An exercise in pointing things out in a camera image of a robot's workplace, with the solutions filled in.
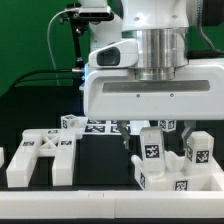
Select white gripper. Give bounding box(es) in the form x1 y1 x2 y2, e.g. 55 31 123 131
84 62 224 149

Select white chair seat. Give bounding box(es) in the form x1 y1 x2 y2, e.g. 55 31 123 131
131 151 224 192

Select white chair back frame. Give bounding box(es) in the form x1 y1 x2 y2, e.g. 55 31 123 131
6 128 83 188

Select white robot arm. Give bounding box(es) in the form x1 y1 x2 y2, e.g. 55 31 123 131
84 0 224 140

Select white front fence bar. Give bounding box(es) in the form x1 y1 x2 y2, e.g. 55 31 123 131
0 191 224 219

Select white left fence piece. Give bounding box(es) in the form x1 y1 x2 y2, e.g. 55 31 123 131
0 147 4 168

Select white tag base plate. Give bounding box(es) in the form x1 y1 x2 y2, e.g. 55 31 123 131
79 117 150 135

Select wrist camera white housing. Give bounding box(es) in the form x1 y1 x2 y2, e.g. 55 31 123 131
88 38 139 69

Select black cables on table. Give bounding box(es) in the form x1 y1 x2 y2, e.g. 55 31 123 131
11 68 84 89

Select black camera stand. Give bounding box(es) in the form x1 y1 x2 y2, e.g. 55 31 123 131
59 3 88 69

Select grey cable loop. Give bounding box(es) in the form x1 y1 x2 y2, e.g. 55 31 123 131
46 8 78 87

